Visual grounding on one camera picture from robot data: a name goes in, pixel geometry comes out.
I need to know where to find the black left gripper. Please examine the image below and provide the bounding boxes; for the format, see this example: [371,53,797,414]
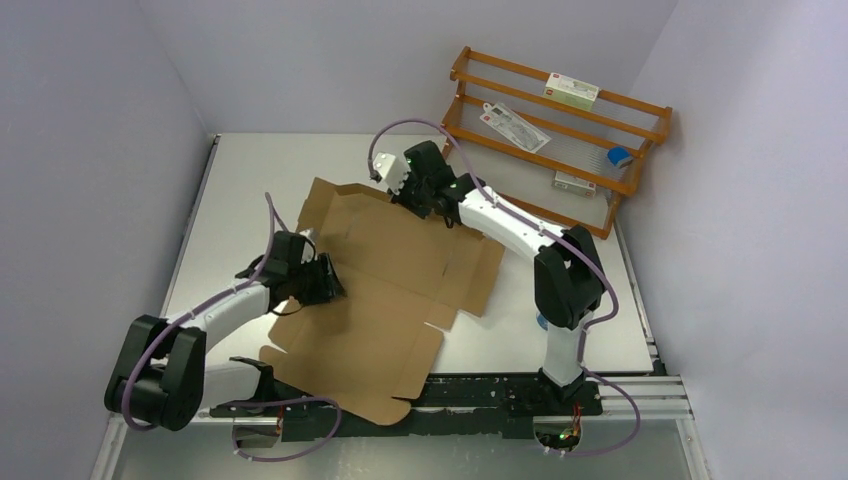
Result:
[287,252,347,307]

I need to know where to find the brown cardboard box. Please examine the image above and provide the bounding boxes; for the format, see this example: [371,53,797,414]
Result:
[259,178,504,426]

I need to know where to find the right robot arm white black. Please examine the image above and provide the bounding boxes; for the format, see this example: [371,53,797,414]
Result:
[371,141,608,414]

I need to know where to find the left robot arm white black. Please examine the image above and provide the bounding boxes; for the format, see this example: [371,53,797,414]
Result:
[104,231,346,431]

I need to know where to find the small white box lower shelf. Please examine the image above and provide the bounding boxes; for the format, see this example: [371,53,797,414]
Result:
[552,171,596,198]

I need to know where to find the green white small box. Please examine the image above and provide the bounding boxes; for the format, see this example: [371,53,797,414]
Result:
[542,72,601,111]

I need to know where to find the clear plastic packaged item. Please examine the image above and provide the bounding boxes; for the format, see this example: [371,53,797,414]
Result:
[480,102,551,153]

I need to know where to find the orange wooden shelf rack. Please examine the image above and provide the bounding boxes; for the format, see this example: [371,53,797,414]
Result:
[441,46,674,238]

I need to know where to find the blue white eraser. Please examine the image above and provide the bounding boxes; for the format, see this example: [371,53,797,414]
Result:
[606,146,635,169]

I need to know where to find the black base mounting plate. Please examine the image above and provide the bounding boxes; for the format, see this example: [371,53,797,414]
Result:
[209,371,603,442]

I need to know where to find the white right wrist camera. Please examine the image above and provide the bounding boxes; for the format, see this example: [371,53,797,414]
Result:
[372,152,411,195]

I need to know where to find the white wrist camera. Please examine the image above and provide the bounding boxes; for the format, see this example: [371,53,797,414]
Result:
[372,152,411,195]
[298,228,315,249]

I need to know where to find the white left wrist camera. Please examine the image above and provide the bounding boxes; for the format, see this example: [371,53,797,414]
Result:
[298,228,315,249]

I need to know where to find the aluminium frame rails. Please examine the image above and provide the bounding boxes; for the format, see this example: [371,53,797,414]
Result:
[92,377,713,479]

